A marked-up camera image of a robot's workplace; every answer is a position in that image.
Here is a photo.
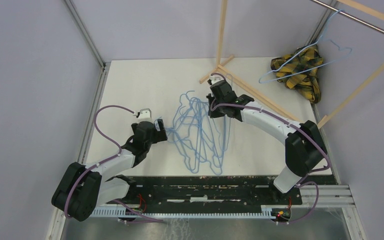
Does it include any blue wire hanger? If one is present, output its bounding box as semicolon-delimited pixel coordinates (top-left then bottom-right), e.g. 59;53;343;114
207;93;231;176
258;12;353;84

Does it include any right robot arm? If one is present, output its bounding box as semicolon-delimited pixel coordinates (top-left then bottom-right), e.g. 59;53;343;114
207;78;328;204

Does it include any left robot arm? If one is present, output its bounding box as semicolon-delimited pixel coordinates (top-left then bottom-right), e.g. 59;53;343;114
51;119;168;222

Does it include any pile of blue hangers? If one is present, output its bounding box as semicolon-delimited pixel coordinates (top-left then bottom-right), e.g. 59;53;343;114
166;90;215;175

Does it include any yellow plaid shirt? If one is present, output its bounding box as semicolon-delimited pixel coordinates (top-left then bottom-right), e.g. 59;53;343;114
270;44;324;104

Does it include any metal rack rod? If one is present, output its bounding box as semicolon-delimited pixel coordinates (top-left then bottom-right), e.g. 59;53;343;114
310;0;384;35

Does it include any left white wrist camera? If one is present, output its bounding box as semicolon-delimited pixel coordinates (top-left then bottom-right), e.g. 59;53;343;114
136;108;153;123

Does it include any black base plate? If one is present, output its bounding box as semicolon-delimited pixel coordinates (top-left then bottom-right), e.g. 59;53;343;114
121;175;303;217

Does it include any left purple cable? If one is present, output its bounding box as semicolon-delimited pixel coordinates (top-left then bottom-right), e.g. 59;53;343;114
63;104;138;220

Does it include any white cable duct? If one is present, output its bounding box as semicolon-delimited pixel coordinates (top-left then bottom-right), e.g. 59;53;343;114
90;204;292;220

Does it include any wooden clothes rack frame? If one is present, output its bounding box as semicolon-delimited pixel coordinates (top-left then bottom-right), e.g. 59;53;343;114
199;0;384;128

